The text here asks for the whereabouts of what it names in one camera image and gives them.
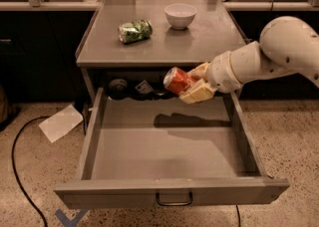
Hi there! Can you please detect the black cable on floor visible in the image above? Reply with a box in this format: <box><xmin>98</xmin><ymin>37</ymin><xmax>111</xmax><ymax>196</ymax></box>
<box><xmin>11</xmin><ymin>114</ymin><xmax>52</xmax><ymax>227</ymax></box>

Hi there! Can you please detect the white paper sheet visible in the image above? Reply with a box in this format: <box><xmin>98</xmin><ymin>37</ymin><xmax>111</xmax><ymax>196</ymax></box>
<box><xmin>39</xmin><ymin>105</ymin><xmax>83</xmax><ymax>142</ymax></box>

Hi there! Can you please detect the white bowl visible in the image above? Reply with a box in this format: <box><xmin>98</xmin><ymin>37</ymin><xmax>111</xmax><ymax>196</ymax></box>
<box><xmin>164</xmin><ymin>3</ymin><xmax>197</xmax><ymax>30</ymax></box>

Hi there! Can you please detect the open grey top drawer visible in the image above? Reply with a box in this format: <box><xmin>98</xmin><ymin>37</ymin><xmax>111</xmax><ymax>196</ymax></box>
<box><xmin>55</xmin><ymin>91</ymin><xmax>289</xmax><ymax>209</ymax></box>

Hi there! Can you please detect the black metal drawer handle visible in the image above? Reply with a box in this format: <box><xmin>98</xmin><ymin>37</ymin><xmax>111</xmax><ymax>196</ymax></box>
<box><xmin>156</xmin><ymin>192</ymin><xmax>193</xmax><ymax>207</ymax></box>

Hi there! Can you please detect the red coke can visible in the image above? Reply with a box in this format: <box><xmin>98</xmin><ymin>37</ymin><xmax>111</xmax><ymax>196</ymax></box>
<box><xmin>163</xmin><ymin>67</ymin><xmax>196</xmax><ymax>96</ymax></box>

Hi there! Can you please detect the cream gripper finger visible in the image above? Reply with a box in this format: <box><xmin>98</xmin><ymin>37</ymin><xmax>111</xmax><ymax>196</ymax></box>
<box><xmin>188</xmin><ymin>62</ymin><xmax>209</xmax><ymax>81</ymax></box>
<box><xmin>179</xmin><ymin>79</ymin><xmax>217</xmax><ymax>104</ymax></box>

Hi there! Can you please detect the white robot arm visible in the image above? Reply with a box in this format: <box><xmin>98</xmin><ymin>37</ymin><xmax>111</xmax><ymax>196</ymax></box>
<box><xmin>179</xmin><ymin>16</ymin><xmax>319</xmax><ymax>104</ymax></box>

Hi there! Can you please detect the grey cabinet with top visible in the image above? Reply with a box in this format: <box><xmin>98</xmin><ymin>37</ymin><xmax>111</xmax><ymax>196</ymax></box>
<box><xmin>77</xmin><ymin>0</ymin><xmax>245</xmax><ymax>98</ymax></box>

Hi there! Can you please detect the green soda can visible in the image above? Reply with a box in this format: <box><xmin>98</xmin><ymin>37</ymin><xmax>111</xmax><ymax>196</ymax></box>
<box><xmin>118</xmin><ymin>20</ymin><xmax>153</xmax><ymax>44</ymax></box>

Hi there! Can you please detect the black bundle with tag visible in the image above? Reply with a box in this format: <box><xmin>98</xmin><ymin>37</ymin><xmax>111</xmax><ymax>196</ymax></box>
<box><xmin>105</xmin><ymin>79</ymin><xmax>175</xmax><ymax>101</ymax></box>

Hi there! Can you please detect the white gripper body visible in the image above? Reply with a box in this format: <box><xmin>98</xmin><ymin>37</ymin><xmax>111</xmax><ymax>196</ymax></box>
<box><xmin>206</xmin><ymin>51</ymin><xmax>242</xmax><ymax>94</ymax></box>

